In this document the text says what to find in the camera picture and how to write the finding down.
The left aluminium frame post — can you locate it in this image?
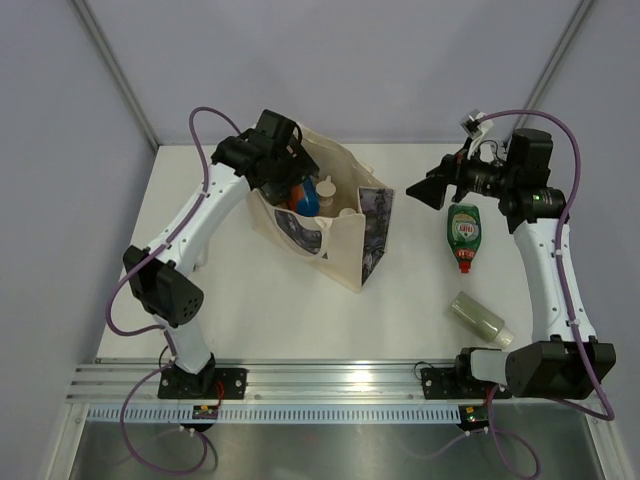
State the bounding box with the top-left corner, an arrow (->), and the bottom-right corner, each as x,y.
68,0 -> 160,153

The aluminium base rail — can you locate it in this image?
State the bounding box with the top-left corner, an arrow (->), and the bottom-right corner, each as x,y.
64,359 -> 609,404

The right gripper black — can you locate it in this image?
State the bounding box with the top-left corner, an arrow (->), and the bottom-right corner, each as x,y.
407,137 -> 517,211

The right aluminium frame post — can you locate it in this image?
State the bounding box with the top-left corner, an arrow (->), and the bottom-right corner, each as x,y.
504,0 -> 600,151

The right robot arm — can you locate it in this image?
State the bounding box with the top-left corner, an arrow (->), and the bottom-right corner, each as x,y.
406,128 -> 616,400

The aluminium frame post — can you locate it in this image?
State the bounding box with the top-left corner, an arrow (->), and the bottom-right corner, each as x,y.
504,0 -> 600,151
68,0 -> 160,153

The white bottle black cap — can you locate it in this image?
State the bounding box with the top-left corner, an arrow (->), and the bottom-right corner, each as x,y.
194,246 -> 209,271

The beige canvas tote bag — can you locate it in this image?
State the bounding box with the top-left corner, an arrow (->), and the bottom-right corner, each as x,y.
247,127 -> 395,292

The lying green bottle beige cap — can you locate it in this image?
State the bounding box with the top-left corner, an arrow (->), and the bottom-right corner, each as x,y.
448,292 -> 515,349

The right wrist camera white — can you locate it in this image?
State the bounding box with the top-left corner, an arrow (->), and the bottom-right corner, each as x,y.
460,110 -> 494,158

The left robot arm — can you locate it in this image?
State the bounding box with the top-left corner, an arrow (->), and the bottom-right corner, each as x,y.
123,110 -> 319,399

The blue orange bottle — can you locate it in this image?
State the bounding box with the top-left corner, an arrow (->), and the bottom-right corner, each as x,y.
287,177 -> 320,217

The beige pump bottle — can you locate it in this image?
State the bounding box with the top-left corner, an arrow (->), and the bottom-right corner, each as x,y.
315,175 -> 337,217

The white slotted cable duct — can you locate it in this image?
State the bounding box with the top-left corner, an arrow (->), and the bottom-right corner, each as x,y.
87,404 -> 461,425

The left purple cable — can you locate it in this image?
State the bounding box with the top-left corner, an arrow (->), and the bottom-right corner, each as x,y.
107,105 -> 219,474

